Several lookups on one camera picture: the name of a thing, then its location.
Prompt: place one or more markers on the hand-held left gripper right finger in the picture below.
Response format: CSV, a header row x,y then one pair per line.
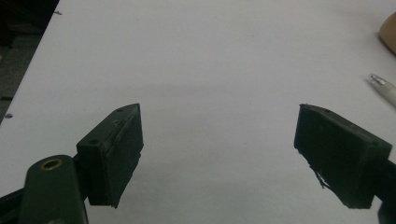
x,y
339,155

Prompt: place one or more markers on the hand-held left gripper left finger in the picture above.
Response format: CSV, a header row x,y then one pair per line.
x,y
115,155

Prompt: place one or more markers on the wooden pen holder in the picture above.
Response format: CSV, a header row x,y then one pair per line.
x,y
390,34

